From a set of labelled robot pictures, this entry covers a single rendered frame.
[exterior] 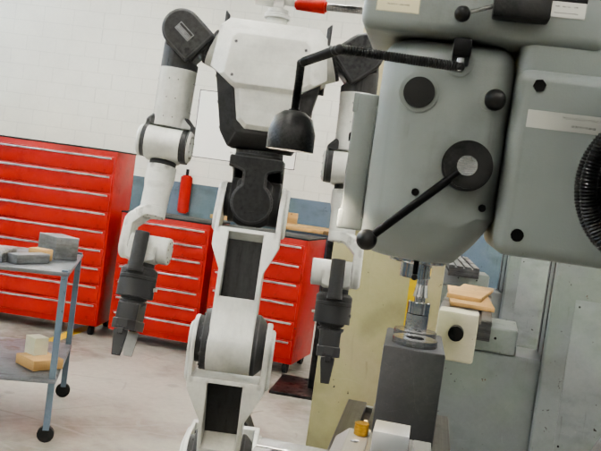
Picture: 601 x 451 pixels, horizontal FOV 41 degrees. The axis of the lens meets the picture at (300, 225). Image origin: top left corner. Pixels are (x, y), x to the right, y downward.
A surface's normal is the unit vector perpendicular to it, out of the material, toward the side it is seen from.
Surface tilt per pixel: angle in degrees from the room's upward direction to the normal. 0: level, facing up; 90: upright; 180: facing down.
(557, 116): 90
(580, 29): 90
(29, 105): 90
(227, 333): 66
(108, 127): 90
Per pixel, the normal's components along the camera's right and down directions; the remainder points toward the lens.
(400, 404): -0.14, 0.04
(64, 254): 0.69, 0.13
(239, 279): 0.03, -0.12
